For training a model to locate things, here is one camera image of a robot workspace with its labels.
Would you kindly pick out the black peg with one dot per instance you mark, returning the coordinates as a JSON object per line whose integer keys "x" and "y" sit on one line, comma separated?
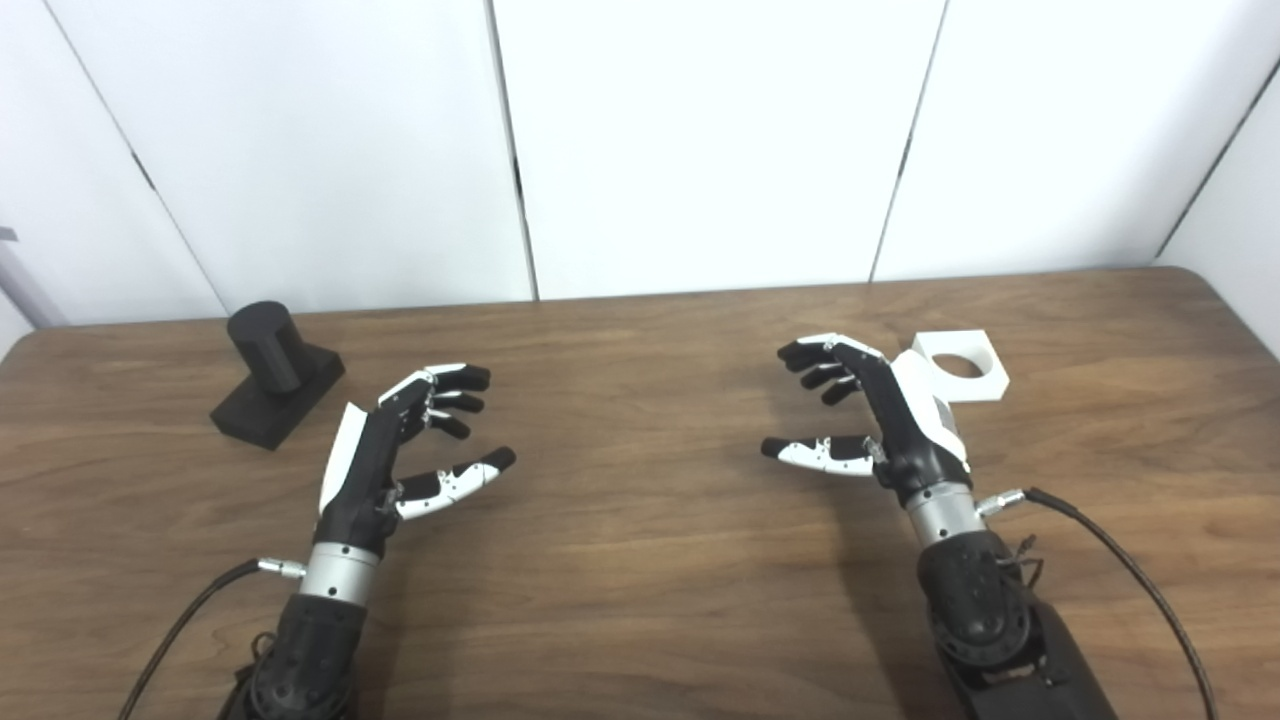
{"x": 270, "y": 370}

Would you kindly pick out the grey wall post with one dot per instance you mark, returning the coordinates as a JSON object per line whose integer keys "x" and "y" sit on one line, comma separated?
{"x": 25, "y": 285}

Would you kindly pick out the white square piece with hole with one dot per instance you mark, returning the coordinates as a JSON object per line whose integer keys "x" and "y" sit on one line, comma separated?
{"x": 988, "y": 385}

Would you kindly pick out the white and black right hand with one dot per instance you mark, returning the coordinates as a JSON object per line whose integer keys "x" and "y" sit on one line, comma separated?
{"x": 905, "y": 425}

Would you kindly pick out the white and black left hand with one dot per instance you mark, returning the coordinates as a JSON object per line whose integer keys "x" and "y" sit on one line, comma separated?
{"x": 355, "y": 480}

